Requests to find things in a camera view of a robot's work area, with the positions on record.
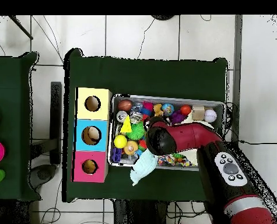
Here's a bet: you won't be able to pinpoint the brown plush bear toy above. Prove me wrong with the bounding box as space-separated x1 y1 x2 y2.
153 103 164 117

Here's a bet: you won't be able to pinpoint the light blue waffle cloth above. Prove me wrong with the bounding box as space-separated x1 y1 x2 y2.
129 149 159 187

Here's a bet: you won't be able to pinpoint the yellow plush toy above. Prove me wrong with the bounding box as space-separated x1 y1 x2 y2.
83 160 97 173

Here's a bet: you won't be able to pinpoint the wooden box with three holes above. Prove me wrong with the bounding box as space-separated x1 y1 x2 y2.
71 87 113 183

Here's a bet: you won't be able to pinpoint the silver mesh bin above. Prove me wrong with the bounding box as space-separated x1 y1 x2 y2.
107 93 226 172

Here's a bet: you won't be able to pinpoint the crushed silver can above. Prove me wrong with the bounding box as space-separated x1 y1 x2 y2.
129 110 144 124

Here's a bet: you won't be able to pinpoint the green spiky ball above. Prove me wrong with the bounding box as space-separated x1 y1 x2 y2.
125 121 146 141

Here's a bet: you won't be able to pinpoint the yellow cheese wedge toy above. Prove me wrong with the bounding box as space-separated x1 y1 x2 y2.
120 115 133 134

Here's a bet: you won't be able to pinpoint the brown toy football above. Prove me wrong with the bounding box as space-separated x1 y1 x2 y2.
117 99 133 112

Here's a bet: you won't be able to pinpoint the yellow ball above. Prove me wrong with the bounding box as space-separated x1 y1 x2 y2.
114 134 128 149

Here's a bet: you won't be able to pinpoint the toy hamburger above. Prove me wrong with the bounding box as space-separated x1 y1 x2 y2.
123 140 139 156

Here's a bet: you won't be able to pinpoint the globe print ball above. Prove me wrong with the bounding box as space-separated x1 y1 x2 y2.
161 103 175 117

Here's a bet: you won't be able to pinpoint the white baseball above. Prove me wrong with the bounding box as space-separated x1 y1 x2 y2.
204 108 218 124

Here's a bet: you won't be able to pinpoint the black upright panel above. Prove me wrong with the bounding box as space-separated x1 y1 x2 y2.
50 81 62 165

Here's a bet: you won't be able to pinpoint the black round base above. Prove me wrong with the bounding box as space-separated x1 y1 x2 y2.
150 15 176 21

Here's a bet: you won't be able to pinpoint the dark green side tablecloth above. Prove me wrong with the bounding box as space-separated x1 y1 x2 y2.
0 51 41 202

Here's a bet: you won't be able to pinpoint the black tripod leg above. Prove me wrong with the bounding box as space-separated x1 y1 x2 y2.
8 15 34 40

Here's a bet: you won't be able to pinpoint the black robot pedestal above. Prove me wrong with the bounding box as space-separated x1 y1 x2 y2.
112 199 169 224

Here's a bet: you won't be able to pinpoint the black floor cable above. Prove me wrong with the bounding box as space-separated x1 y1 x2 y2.
223 139 277 147

